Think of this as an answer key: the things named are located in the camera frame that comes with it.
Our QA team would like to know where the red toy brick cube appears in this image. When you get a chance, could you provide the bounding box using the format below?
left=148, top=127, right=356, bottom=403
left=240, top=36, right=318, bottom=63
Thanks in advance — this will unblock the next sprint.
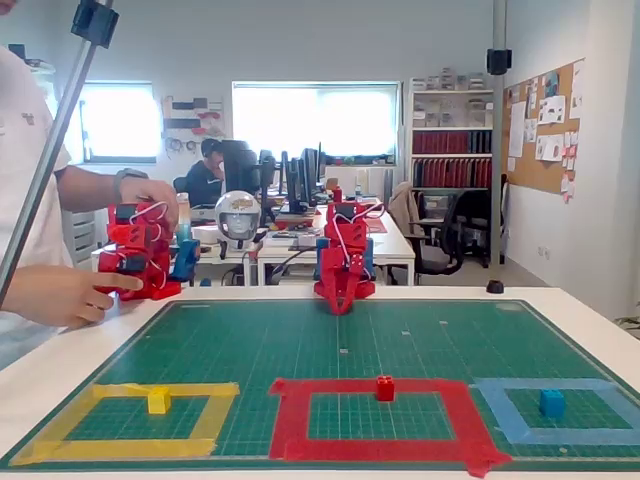
left=375, top=375, right=397, bottom=403

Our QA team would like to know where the red leader arm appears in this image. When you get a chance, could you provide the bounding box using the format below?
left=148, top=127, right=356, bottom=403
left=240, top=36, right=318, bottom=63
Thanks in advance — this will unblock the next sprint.
left=96, top=199, right=184, bottom=303

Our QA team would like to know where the person's left forearm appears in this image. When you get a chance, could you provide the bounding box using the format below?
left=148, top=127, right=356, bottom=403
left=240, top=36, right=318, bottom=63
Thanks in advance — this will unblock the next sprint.
left=53, top=164, right=122, bottom=214

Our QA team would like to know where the red tape square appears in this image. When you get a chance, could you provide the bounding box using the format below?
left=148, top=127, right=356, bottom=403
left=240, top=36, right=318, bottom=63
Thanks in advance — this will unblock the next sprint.
left=267, top=378, right=514, bottom=479

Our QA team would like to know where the blue tape square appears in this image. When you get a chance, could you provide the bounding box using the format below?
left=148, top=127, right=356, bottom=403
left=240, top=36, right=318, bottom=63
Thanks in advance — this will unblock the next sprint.
left=469, top=377, right=640, bottom=446

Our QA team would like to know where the yellow toy brick cube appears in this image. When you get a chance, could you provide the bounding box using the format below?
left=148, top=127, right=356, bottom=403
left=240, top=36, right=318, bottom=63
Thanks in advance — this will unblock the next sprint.
left=147, top=386, right=173, bottom=415

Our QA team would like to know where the blue toy brick cube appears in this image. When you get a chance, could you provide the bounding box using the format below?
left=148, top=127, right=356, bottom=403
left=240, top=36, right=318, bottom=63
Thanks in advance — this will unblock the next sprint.
left=538, top=388, right=567, bottom=418

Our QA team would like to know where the yellow tape square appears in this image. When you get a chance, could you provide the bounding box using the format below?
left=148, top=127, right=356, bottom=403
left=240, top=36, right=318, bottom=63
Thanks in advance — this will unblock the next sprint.
left=9, top=382, right=241, bottom=467

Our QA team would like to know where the person's left hand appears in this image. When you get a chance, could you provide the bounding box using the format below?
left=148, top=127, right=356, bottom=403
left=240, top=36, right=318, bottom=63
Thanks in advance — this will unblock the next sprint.
left=121, top=176, right=181, bottom=232

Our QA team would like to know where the person's right hand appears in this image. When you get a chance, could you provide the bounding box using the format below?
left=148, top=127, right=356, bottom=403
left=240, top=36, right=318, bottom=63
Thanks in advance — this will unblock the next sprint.
left=12, top=264, right=145, bottom=331

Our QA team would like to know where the beige jacket on chair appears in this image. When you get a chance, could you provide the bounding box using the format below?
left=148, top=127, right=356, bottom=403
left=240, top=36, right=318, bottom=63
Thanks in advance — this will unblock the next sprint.
left=388, top=181, right=427, bottom=237

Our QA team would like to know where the black computer monitor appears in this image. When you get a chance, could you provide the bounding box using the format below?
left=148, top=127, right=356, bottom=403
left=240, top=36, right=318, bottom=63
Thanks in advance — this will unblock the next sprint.
left=221, top=139, right=263, bottom=202
left=279, top=143, right=325, bottom=212

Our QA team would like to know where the black office chair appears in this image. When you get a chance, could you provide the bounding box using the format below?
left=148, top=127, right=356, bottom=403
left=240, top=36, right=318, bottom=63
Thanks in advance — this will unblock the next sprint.
left=413, top=188, right=494, bottom=277

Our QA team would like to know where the green cutting mat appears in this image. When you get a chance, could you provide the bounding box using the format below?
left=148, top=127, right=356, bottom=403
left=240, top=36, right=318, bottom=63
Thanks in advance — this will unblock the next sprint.
left=0, top=298, right=640, bottom=474

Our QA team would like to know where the white helmet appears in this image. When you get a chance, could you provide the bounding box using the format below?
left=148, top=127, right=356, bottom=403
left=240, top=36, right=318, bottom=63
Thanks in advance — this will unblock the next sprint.
left=214, top=189, right=263, bottom=251

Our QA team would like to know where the wide bright window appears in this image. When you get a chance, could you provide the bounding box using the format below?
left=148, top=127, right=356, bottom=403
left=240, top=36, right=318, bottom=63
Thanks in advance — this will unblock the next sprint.
left=231, top=80, right=402, bottom=165

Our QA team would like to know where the white shelf with binders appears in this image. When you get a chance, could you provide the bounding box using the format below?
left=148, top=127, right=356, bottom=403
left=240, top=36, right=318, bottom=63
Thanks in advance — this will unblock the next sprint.
left=408, top=74, right=496, bottom=202

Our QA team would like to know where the seated man in dark shirt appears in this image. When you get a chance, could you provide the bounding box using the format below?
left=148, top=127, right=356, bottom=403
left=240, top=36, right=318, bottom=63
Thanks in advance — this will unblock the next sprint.
left=183, top=138, right=227, bottom=209

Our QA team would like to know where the orange blue gradient bottle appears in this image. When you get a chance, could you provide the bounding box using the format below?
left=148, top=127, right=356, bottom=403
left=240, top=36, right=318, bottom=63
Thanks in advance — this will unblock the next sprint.
left=174, top=192, right=193, bottom=242

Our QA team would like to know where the vertical metal pole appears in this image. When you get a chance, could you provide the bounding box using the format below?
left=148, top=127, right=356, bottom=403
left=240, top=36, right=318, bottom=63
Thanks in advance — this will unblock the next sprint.
left=491, top=0, right=508, bottom=267

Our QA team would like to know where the cork pin board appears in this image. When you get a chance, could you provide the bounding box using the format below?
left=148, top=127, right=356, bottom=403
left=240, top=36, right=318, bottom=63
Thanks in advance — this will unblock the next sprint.
left=502, top=56, right=587, bottom=202

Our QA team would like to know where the grey wrist watch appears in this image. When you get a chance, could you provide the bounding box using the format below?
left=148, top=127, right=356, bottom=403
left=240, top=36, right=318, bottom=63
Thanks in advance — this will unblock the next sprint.
left=113, top=168, right=150, bottom=203

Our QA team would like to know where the black pole clamp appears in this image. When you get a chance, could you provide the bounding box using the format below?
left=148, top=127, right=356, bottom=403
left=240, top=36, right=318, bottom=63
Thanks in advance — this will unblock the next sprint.
left=70, top=0, right=121, bottom=50
left=486, top=47, right=513, bottom=77

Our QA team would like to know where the narrow bright window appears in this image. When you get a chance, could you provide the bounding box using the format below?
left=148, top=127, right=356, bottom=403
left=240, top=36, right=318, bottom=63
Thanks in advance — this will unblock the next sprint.
left=79, top=80, right=162, bottom=165

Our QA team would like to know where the slanted metal pole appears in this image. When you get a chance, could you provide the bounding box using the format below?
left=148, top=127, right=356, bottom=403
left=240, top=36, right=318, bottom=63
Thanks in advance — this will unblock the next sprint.
left=0, top=0, right=115, bottom=311

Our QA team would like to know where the white shirt torso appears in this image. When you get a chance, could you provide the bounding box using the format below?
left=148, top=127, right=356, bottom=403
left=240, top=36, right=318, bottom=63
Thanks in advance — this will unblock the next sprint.
left=0, top=43, right=77, bottom=372

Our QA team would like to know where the wall tool board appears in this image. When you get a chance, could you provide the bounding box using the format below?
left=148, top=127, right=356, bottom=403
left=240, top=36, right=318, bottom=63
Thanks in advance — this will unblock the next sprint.
left=161, top=93, right=226, bottom=151

